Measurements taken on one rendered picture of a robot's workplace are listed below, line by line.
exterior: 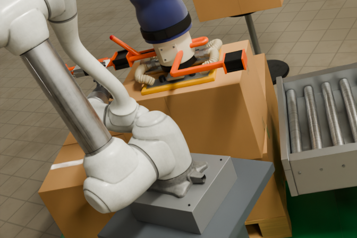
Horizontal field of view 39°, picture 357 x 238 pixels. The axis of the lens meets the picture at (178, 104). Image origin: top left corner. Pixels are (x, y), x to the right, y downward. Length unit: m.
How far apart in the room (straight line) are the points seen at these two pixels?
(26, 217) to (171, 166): 2.06
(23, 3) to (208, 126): 1.05
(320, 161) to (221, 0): 1.75
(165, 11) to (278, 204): 1.08
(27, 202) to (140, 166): 2.22
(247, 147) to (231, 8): 1.56
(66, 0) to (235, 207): 0.89
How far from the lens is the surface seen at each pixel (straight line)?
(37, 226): 3.52
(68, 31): 1.71
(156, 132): 1.67
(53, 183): 2.76
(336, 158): 2.19
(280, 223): 2.64
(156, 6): 2.11
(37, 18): 1.56
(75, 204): 2.74
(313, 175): 2.24
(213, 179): 1.78
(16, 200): 3.89
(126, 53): 2.37
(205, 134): 2.27
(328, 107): 2.54
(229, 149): 2.30
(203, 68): 2.00
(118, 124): 1.91
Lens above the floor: 1.95
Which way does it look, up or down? 29 degrees down
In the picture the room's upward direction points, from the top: 21 degrees counter-clockwise
